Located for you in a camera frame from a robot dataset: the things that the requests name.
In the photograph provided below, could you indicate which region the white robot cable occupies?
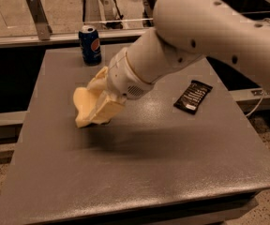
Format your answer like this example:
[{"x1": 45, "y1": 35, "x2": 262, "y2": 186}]
[{"x1": 245, "y1": 89, "x2": 267, "y2": 119}]

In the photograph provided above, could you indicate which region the left metal rail bracket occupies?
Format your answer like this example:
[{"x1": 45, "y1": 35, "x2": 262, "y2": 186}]
[{"x1": 25, "y1": 0, "x2": 53, "y2": 40}]

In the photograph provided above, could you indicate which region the black rxbar chocolate wrapper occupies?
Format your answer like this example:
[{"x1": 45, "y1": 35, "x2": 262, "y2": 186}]
[{"x1": 173, "y1": 80, "x2": 213, "y2": 114}]

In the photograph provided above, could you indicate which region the yellow wavy sponge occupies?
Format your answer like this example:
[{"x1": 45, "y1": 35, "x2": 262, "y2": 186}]
[{"x1": 73, "y1": 87, "x2": 111, "y2": 128}]

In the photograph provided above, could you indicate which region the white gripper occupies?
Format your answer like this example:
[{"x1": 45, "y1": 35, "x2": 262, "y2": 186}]
[{"x1": 86, "y1": 47, "x2": 154, "y2": 125}]

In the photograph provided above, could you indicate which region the horizontal metal rail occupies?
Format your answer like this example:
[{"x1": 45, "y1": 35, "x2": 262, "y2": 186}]
[{"x1": 0, "y1": 28, "x2": 147, "y2": 49}]

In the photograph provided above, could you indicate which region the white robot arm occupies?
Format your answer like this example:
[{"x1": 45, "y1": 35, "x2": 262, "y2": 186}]
[{"x1": 84, "y1": 0, "x2": 270, "y2": 124}]

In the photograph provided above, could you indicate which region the blue pepsi can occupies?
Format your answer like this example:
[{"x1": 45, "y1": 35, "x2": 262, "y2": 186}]
[{"x1": 79, "y1": 25, "x2": 101, "y2": 66}]

